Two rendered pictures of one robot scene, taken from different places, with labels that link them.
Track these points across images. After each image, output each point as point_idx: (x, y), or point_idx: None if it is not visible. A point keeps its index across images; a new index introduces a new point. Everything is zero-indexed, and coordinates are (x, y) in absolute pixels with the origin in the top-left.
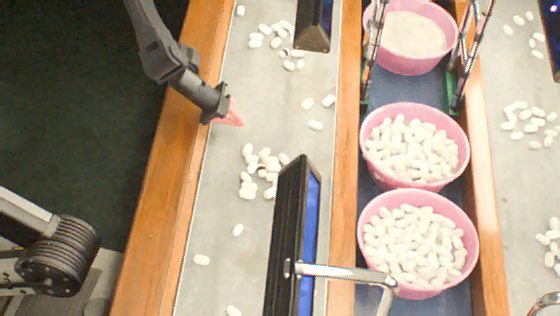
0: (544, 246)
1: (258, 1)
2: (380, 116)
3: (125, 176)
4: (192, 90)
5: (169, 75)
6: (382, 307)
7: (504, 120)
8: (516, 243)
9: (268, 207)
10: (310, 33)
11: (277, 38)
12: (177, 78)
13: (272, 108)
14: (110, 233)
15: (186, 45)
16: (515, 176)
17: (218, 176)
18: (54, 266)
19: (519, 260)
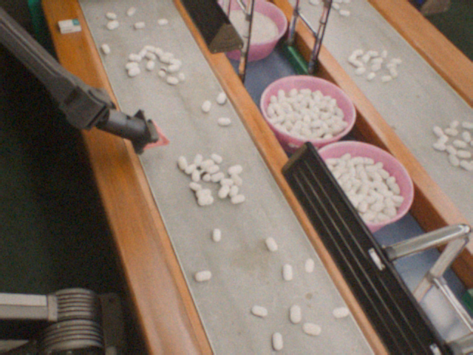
0: (442, 151)
1: (114, 37)
2: (267, 96)
3: (37, 225)
4: (121, 126)
5: (96, 119)
6: (451, 256)
7: (353, 68)
8: (423, 157)
9: (228, 204)
10: (226, 33)
11: (151, 61)
12: (104, 119)
13: (179, 120)
14: (49, 276)
15: (94, 87)
16: (388, 106)
17: (171, 194)
18: (77, 347)
19: (433, 168)
